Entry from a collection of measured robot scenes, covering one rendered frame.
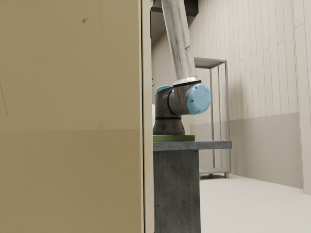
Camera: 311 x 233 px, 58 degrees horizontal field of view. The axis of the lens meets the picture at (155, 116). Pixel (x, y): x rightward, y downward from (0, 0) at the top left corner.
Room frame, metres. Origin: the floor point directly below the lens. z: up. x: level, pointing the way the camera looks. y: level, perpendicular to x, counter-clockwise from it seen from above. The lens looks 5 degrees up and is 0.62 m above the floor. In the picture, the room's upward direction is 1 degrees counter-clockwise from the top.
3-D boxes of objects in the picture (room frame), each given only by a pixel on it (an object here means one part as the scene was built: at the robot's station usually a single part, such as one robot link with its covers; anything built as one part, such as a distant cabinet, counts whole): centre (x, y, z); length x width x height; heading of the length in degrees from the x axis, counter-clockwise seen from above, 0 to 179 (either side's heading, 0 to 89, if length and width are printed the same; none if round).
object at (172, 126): (1.59, -0.07, 0.69); 0.19 x 0.19 x 0.10
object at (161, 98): (1.58, -0.08, 0.82); 0.17 x 0.15 x 0.18; 38
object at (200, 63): (4.42, -0.75, 0.91); 0.67 x 0.55 x 1.82; 108
